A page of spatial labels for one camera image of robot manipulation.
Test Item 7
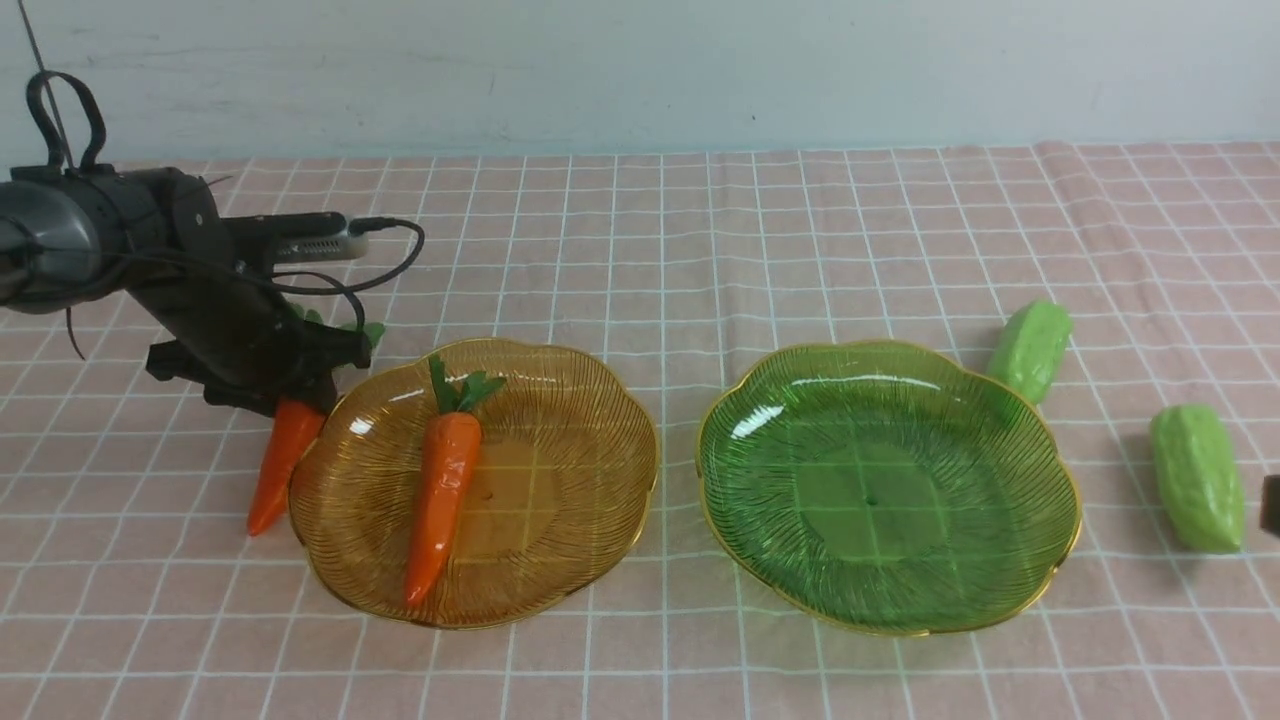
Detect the green glass plate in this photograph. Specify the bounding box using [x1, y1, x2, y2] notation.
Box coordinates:
[695, 340, 1083, 637]

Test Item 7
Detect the orange toy carrot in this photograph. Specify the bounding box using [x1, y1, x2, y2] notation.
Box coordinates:
[246, 304, 380, 537]
[404, 354, 506, 607]

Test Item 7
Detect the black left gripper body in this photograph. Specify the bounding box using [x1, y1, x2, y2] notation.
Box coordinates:
[120, 168, 372, 416]

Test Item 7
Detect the dark right gripper tip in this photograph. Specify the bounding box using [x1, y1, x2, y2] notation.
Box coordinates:
[1260, 475, 1280, 536]

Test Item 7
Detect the amber glass plate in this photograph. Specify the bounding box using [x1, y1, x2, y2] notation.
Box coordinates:
[289, 338, 659, 630]

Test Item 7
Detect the green toy bitter gourd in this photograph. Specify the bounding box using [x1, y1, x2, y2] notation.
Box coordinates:
[986, 299, 1074, 405]
[1149, 404, 1245, 555]

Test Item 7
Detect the black camera cable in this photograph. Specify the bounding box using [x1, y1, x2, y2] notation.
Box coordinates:
[26, 70, 426, 361]

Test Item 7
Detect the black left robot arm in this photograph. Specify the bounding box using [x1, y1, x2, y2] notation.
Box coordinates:
[1, 167, 372, 416]

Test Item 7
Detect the pink checkered tablecloth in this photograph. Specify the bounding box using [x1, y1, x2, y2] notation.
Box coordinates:
[1, 142, 1277, 719]

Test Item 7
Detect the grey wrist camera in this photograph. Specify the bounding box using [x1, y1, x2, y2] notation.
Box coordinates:
[221, 211, 369, 266]

